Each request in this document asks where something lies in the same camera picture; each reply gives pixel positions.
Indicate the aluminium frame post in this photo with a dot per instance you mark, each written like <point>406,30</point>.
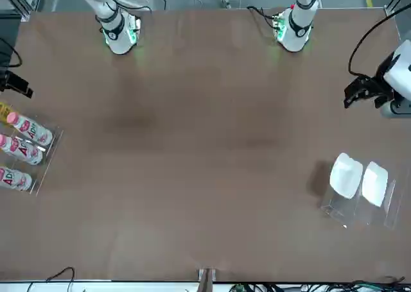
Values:
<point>25,15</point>
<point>390,10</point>

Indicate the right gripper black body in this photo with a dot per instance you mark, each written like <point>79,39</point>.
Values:
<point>3,80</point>

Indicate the clear acrylic bottle shelf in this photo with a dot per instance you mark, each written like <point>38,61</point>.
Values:
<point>48,163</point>

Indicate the clear stepped plastic holder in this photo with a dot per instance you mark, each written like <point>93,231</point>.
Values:
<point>337,208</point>

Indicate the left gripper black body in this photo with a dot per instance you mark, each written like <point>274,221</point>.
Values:
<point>380,87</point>

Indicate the aluminium camera post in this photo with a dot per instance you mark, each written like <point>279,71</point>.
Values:
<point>207,279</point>

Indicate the yellow packet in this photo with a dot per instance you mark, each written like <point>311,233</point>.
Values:
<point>4,110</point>

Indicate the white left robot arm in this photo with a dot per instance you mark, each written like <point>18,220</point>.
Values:
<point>297,29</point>

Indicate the pink-capped white bottle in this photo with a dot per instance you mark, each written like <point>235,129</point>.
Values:
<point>22,151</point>
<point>32,130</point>
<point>14,179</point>

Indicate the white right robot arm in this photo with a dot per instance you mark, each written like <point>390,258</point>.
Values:
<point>117,32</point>

